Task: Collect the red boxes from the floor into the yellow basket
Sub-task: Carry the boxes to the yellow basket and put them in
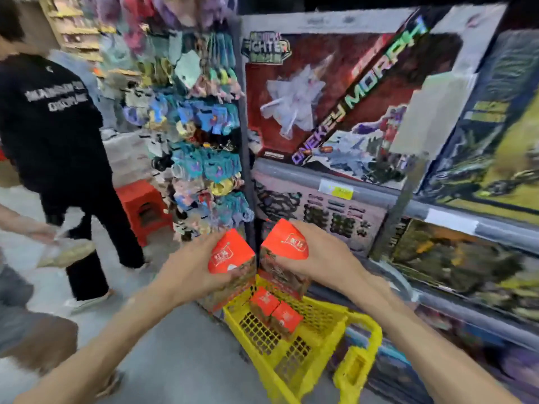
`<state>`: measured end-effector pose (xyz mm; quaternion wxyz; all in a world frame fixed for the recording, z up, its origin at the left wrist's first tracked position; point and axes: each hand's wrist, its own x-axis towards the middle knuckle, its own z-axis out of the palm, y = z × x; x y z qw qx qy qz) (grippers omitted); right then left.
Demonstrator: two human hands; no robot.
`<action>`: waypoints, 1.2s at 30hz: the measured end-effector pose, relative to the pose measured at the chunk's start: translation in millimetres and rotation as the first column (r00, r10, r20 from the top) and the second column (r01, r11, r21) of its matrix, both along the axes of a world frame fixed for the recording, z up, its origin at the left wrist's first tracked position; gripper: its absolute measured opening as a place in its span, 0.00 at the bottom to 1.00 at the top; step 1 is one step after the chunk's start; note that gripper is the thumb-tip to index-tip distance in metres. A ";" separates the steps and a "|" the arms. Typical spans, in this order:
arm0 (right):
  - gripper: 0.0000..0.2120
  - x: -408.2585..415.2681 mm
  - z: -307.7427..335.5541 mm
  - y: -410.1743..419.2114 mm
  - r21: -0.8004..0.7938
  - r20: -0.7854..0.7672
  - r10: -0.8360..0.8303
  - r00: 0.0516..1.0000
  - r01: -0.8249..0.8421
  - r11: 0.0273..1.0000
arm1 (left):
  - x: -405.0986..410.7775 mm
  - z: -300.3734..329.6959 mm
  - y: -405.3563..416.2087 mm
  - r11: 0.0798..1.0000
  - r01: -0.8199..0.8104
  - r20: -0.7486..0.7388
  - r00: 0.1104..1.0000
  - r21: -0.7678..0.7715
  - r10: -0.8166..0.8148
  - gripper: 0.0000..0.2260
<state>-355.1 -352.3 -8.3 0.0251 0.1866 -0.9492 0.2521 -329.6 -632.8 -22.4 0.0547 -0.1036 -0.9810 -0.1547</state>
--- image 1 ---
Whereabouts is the person's right hand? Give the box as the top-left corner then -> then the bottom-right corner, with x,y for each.
275,220 -> 371,296

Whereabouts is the person's left hand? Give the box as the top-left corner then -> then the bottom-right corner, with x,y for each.
157,230 -> 239,308

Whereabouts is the red top printed box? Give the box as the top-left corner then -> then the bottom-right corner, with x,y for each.
249,287 -> 281,323
201,229 -> 257,314
269,301 -> 305,338
258,219 -> 311,301

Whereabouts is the person's right forearm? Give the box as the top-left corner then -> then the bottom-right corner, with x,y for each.
343,275 -> 520,404

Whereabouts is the person's left forearm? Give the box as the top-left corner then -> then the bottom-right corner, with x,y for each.
15,288 -> 179,404

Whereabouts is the grey pink toy box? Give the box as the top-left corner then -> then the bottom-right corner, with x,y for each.
252,170 -> 389,258

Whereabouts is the red plastic stool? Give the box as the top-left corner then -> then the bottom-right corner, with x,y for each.
115,179 -> 174,249

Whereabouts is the yellow white price tag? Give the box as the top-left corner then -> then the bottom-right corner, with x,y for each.
318,178 -> 355,201

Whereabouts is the yellow plastic shopping basket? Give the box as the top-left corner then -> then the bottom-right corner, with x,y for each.
222,274 -> 384,404

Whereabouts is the clear plastic bag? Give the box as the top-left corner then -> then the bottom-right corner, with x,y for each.
37,236 -> 97,269

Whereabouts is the white shelf label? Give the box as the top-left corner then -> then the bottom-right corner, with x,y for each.
424,208 -> 480,237

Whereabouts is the dark orange toy box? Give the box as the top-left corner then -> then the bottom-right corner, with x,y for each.
387,218 -> 539,325

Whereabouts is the large red robot toy box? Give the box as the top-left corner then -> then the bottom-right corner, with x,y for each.
239,3 -> 508,192

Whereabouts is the yellow green toy box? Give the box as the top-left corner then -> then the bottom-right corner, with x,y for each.
416,29 -> 539,227

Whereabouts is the yellow goods shelf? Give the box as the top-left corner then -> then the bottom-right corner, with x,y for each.
39,0 -> 120,77

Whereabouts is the rack of hanging keychain toys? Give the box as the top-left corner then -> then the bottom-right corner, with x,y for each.
96,0 -> 256,244

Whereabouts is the grey shelf upright post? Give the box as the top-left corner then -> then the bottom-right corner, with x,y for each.
370,155 -> 428,262

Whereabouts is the grey metal shelf rail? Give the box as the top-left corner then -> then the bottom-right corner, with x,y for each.
252,157 -> 539,256
364,257 -> 539,352

